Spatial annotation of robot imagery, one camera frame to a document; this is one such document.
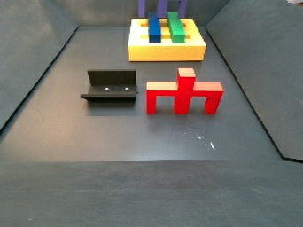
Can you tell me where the purple m-shaped block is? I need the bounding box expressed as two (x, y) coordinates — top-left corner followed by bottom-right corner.
(138, 0), (188, 18)

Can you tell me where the black angle fixture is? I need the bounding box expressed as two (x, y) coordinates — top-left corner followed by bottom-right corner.
(80, 69), (138, 102)

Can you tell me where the yellow slotted board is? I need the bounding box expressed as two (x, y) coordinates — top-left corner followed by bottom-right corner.
(128, 19), (206, 62)

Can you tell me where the red m-shaped block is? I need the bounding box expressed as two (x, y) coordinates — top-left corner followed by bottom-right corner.
(147, 68), (224, 114)

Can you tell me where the green bar block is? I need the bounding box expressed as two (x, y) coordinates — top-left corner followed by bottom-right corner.
(167, 12), (186, 43)

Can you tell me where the blue bar block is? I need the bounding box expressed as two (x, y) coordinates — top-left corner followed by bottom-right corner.
(148, 12), (162, 43)

